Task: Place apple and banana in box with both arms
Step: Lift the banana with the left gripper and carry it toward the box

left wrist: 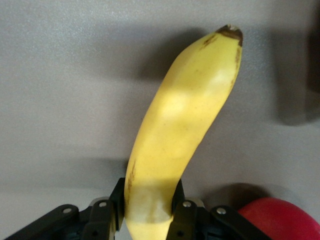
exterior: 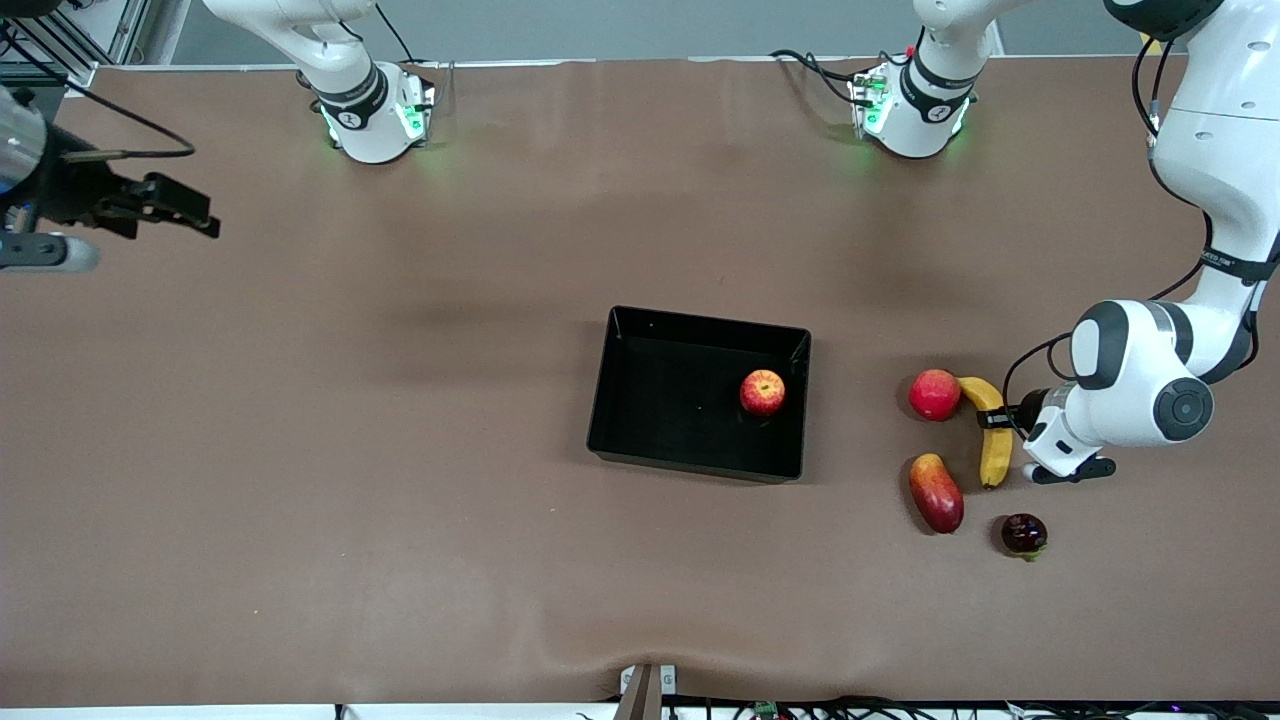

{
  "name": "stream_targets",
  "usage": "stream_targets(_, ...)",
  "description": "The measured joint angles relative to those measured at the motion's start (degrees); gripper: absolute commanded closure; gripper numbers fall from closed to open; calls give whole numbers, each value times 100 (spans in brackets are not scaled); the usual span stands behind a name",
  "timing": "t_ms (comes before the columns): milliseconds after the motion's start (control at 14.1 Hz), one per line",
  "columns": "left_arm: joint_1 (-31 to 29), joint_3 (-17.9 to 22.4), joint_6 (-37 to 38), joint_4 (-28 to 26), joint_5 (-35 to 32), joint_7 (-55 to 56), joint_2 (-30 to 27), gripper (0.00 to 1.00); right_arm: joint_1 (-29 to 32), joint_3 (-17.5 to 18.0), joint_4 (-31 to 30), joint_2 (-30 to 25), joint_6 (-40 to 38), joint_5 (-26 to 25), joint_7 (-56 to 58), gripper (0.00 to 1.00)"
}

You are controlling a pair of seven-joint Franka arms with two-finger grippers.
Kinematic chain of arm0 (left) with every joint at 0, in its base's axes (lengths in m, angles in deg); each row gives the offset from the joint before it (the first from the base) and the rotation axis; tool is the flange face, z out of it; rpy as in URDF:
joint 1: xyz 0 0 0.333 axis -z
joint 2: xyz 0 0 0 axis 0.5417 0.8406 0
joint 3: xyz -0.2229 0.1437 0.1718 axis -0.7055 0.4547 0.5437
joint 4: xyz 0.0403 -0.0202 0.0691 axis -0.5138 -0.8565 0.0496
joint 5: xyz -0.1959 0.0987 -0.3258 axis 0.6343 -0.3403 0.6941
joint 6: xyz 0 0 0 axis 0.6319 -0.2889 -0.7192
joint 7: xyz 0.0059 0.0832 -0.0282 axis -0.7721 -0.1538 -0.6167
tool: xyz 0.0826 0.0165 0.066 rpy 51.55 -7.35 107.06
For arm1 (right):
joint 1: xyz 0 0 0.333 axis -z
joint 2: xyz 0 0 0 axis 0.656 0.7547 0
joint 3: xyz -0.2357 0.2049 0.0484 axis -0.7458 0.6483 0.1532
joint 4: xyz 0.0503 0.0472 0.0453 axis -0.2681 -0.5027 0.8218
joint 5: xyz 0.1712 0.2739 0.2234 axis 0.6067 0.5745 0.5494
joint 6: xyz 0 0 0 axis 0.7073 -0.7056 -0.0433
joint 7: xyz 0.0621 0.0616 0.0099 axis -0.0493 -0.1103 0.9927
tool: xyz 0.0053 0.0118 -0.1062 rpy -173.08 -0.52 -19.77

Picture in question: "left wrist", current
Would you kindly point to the yellow banana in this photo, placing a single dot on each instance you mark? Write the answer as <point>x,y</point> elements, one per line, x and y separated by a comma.
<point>180,125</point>

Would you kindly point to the red apple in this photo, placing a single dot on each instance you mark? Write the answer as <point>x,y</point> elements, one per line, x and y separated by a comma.
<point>282,220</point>

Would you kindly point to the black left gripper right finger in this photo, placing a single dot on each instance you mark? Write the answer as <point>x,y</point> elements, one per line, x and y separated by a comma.
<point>187,222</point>

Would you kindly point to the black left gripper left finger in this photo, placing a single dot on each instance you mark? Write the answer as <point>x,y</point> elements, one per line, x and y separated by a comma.
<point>100,220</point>

